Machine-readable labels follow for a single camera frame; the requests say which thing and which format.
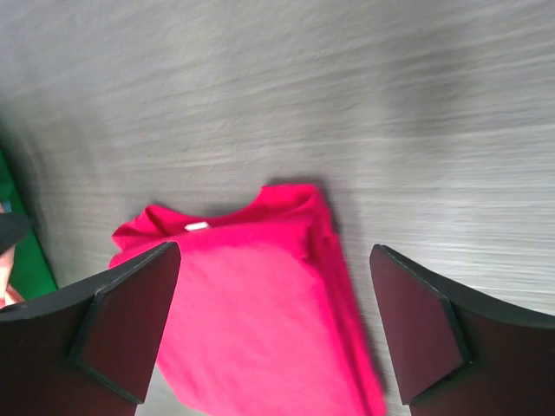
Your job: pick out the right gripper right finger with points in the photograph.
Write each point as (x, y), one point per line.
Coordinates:
(458, 351)

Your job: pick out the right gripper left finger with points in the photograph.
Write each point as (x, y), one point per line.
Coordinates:
(89, 348)

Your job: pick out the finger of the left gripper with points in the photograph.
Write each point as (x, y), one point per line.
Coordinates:
(13, 228)

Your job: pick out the green plastic bin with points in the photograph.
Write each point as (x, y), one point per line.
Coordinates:
(31, 276)

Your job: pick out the magenta t shirt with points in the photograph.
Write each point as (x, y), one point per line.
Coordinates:
(264, 319)

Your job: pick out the salmon pink t shirt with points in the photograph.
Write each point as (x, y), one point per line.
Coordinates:
(8, 295)

